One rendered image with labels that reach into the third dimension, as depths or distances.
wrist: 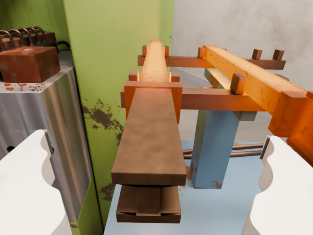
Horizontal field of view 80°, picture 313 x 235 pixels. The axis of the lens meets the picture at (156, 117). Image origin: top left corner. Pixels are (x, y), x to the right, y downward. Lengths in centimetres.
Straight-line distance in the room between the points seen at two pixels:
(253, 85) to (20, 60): 47
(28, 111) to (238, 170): 50
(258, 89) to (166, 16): 85
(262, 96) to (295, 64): 226
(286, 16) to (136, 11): 213
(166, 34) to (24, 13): 62
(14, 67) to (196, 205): 49
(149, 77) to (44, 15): 85
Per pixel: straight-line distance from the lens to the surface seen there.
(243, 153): 56
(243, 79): 23
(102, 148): 76
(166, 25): 103
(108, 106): 66
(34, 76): 53
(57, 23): 100
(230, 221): 41
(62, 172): 58
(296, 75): 247
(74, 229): 77
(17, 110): 51
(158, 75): 20
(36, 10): 103
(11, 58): 54
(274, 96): 20
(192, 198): 43
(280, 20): 260
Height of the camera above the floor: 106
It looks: 28 degrees down
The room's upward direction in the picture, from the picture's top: 2 degrees clockwise
